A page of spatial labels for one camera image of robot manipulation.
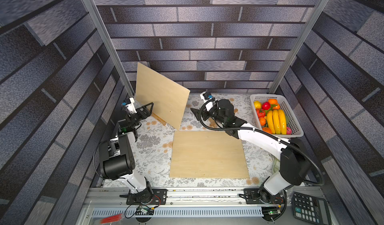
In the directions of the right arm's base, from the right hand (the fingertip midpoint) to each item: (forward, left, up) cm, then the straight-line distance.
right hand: (197, 102), depth 80 cm
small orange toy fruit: (+3, -43, -22) cm, 49 cm away
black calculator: (-44, -55, -26) cm, 75 cm away
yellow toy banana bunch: (0, -50, -19) cm, 54 cm away
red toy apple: (+13, -47, -18) cm, 52 cm away
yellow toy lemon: (+16, -43, -20) cm, 50 cm away
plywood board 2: (-18, -6, -27) cm, 33 cm away
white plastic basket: (-3, -62, -21) cm, 65 cm away
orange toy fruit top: (+18, -53, -19) cm, 59 cm away
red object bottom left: (-51, +40, -28) cm, 70 cm away
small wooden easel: (+2, +25, -21) cm, 33 cm away
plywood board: (+6, +17, -5) cm, 18 cm away
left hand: (+3, +28, -5) cm, 29 cm away
